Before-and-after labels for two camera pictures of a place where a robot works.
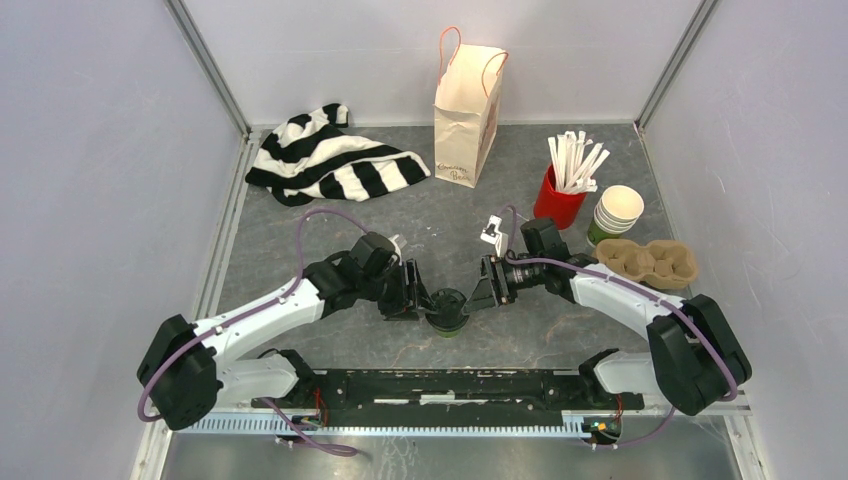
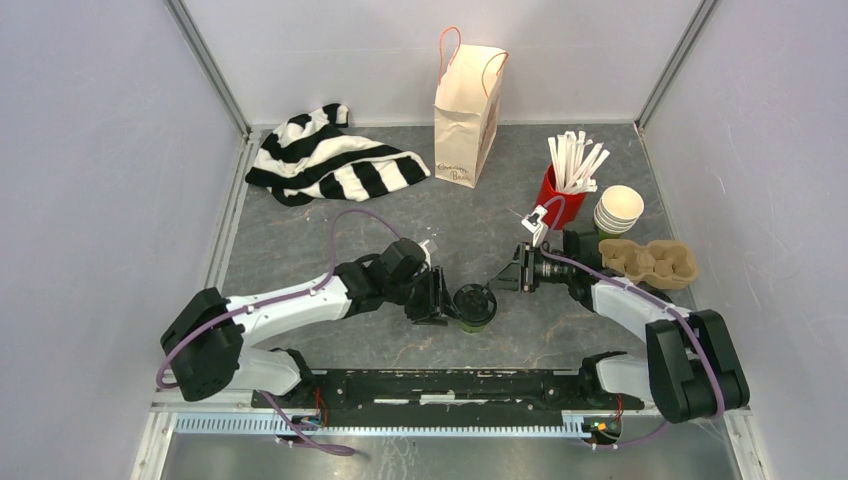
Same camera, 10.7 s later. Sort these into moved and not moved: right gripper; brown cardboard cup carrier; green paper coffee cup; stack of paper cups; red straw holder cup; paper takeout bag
Moved: right gripper; green paper coffee cup
Not moved: brown cardboard cup carrier; red straw holder cup; stack of paper cups; paper takeout bag
